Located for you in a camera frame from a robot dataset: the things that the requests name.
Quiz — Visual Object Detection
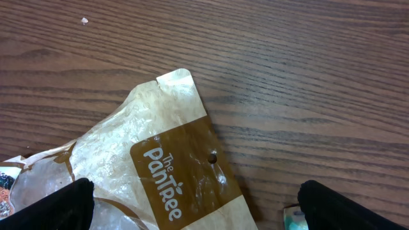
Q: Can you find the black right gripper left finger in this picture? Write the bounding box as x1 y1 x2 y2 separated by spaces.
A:
1 178 95 230

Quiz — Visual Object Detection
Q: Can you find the brown white snack packet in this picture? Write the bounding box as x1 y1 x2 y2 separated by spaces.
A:
1 68 256 229

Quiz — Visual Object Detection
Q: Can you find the teal snack packet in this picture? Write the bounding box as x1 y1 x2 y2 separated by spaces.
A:
283 204 309 230

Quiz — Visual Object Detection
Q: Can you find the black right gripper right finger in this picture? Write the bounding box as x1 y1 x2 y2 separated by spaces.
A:
297 180 407 230

